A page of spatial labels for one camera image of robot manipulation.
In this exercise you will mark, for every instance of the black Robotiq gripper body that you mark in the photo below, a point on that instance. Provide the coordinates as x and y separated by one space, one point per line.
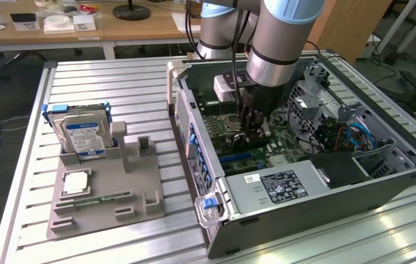
261 99

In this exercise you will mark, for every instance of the green RAM stick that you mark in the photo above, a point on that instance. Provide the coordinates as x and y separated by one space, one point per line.
90 203

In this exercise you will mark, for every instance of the white box with round insert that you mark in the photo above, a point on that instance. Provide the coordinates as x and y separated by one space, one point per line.
60 24

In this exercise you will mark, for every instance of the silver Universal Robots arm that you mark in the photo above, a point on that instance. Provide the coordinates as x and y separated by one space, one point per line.
278 41

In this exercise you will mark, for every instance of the black office chair base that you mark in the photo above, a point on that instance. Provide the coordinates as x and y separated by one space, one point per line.
21 59

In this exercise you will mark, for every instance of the blue case latch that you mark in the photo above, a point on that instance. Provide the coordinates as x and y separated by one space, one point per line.
209 204

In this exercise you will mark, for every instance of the red small item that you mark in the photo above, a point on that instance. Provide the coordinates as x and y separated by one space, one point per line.
88 8

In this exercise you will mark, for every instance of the brown cardboard box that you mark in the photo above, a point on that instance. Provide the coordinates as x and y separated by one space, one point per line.
196 11

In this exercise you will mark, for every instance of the small white labelled box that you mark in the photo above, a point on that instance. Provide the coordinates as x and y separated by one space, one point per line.
84 23

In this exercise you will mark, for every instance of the grey printed parts rack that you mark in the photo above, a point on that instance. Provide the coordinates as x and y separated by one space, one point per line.
120 192

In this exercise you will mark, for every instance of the open black PC case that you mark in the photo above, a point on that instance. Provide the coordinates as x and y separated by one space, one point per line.
304 220

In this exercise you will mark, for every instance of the black and white box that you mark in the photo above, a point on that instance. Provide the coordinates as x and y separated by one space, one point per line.
25 22

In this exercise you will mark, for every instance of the white paper stack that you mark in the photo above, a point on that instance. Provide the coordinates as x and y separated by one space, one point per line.
181 24

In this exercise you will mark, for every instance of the Nvidia graphics card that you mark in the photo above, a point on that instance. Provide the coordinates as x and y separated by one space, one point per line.
245 145

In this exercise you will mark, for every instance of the silver CPU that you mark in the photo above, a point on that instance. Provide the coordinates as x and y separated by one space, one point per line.
76 182

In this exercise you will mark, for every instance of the CPU socket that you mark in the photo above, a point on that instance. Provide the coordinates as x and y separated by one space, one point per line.
230 123

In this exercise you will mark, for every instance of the green motherboard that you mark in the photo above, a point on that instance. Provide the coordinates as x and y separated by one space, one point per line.
285 132

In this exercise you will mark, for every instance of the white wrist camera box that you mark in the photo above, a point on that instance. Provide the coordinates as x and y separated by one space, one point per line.
225 88

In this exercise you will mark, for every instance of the hard disk in blue caddy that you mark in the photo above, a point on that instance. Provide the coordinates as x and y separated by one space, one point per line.
81 134

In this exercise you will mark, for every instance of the perforated metal disk bay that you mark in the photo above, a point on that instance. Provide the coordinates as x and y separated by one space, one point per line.
310 104

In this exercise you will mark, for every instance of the black round lamp base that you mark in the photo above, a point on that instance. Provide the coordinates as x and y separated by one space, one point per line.
132 12

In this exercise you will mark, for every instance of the white tape roll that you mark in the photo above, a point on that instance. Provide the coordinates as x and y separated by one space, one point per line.
41 2

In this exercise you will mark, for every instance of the wooden desk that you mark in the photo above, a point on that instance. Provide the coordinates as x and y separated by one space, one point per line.
138 27

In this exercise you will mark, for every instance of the grey power supply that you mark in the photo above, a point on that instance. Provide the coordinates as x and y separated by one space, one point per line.
252 192

